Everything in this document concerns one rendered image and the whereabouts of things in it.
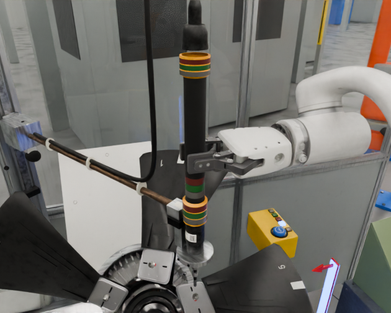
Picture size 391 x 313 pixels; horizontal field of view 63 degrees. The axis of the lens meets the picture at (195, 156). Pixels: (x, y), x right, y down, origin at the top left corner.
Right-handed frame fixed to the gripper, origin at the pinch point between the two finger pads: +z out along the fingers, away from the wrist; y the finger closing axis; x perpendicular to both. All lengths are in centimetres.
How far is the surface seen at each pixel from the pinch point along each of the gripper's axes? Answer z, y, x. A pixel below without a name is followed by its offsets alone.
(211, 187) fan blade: -7.0, 10.7, -13.7
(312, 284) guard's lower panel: -100, 70, -140
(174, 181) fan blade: -0.2, 16.1, -14.3
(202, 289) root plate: -2.4, 2.3, -33.8
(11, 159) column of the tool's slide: 42, 57, -22
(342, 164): -101, 70, -54
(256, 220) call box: -32, 33, -45
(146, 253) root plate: 8.2, 9.1, -26.9
